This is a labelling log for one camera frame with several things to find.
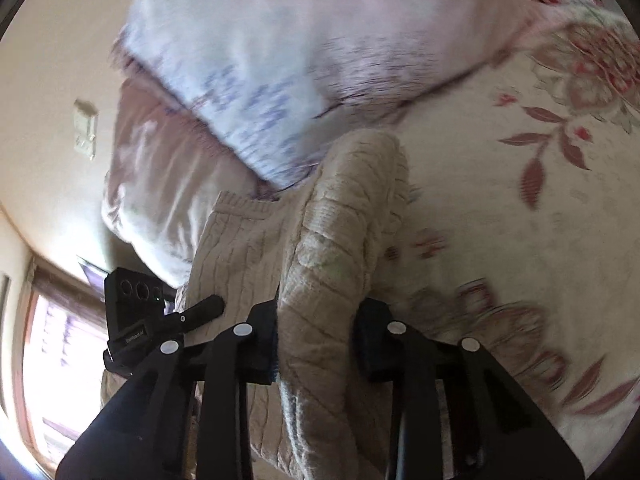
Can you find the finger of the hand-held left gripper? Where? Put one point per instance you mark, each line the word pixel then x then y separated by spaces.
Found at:
pixel 205 309

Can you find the pale blue tree-print pillow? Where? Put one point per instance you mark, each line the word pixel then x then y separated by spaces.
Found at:
pixel 260 60

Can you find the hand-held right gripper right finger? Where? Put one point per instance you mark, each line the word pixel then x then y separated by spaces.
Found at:
pixel 367 340

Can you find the floral bed sheet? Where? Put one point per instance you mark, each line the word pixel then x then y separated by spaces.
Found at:
pixel 475 185

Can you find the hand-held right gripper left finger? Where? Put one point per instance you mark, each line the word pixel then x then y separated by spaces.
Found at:
pixel 265 345

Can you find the cream wall switch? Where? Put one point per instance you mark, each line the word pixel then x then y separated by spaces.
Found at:
pixel 85 130

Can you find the pink floral pillow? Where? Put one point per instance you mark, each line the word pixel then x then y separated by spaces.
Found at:
pixel 150 185

